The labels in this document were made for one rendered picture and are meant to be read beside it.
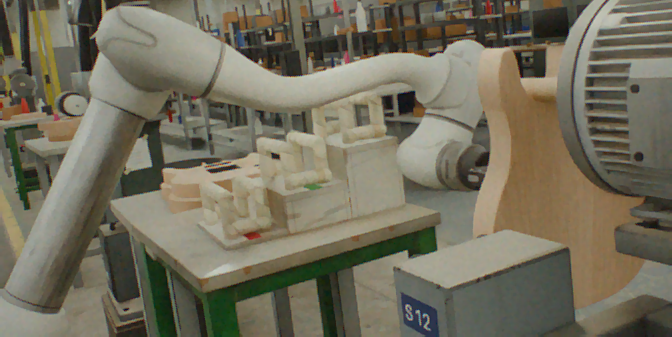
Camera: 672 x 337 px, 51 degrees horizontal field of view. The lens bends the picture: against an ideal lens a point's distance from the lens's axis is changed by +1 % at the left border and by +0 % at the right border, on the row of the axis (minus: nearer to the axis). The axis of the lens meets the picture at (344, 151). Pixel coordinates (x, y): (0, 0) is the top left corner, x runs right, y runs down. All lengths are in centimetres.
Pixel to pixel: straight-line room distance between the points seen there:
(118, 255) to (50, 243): 201
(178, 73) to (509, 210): 55
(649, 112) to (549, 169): 34
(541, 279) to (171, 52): 66
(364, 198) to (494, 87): 76
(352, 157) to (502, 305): 98
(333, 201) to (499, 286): 97
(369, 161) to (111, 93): 65
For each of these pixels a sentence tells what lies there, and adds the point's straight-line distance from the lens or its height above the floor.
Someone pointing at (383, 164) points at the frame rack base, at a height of 104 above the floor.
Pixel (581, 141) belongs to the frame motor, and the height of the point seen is 121.
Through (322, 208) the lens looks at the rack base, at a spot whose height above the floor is 97.
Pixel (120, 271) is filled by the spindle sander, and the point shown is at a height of 45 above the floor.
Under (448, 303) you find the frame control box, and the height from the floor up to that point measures 110.
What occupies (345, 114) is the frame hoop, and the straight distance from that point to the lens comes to 166.
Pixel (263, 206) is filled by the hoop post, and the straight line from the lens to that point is 161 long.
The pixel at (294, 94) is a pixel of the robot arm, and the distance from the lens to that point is 121.
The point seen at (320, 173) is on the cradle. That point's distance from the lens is 164.
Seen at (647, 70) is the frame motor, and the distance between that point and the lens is 75.
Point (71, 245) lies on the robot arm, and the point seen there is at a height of 106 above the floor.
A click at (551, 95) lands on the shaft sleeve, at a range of 99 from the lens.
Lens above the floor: 136
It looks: 9 degrees down
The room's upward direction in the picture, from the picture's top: 7 degrees counter-clockwise
